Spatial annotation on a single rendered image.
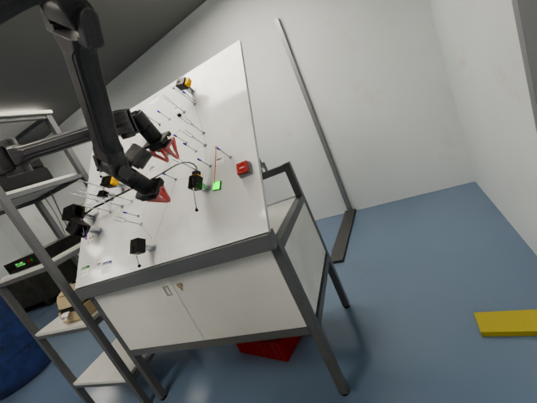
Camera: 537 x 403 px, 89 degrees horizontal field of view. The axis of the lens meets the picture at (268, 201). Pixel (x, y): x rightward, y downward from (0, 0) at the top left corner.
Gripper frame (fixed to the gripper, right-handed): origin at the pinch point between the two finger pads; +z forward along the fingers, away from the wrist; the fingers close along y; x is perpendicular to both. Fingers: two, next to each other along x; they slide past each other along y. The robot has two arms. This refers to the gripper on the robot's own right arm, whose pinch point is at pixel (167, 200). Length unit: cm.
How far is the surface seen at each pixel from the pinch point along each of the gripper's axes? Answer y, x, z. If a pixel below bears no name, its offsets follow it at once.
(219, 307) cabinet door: 6, 30, 48
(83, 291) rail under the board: 78, 27, 26
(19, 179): 107, -25, -13
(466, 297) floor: -98, 12, 122
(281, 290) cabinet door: -27, 23, 45
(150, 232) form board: 32.3, 1.0, 20.8
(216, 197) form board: -6.2, -10.0, 18.8
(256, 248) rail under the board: -24.5, 11.9, 25.1
